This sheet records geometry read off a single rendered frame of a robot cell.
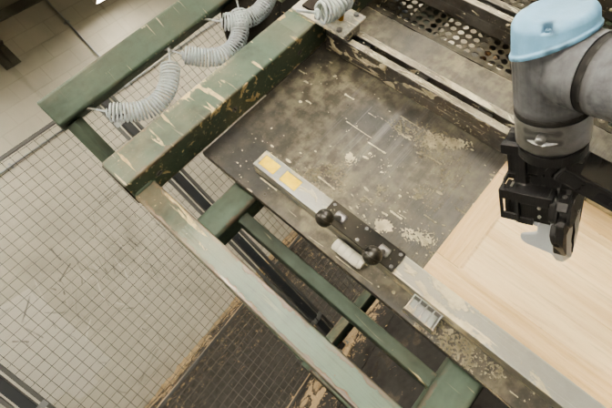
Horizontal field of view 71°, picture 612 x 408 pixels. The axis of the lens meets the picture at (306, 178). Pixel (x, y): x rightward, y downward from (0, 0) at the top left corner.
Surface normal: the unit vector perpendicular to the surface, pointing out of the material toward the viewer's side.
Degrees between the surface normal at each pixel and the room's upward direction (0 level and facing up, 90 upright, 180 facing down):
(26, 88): 90
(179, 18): 90
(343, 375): 54
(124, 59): 90
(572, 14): 28
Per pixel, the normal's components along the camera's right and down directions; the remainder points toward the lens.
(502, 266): -0.07, -0.47
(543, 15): -0.33, -0.73
